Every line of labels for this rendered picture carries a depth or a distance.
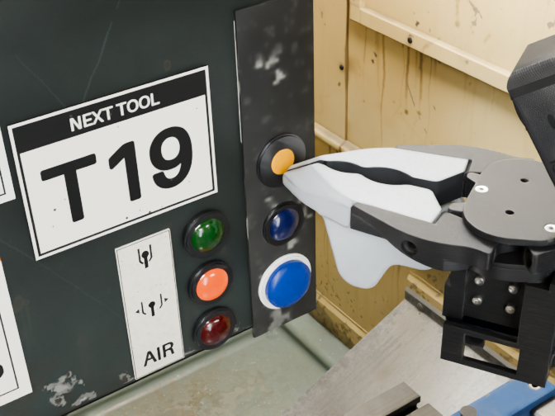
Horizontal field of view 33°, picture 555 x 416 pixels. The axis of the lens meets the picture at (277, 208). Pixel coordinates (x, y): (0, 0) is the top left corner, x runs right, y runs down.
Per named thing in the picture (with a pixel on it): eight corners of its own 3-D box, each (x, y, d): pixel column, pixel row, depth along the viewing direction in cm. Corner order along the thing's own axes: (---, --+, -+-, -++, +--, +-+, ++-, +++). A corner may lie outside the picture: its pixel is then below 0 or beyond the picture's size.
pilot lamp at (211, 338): (235, 339, 52) (234, 309, 51) (202, 355, 51) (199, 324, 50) (230, 333, 53) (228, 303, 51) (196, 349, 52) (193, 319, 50)
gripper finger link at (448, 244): (339, 246, 44) (524, 292, 40) (339, 219, 43) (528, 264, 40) (373, 196, 47) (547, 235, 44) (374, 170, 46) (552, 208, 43)
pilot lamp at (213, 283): (233, 295, 51) (230, 262, 49) (197, 309, 49) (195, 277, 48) (226, 289, 51) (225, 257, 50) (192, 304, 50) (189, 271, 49)
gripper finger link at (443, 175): (288, 247, 51) (449, 287, 48) (285, 154, 48) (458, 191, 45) (310, 218, 54) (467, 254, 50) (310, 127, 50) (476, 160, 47)
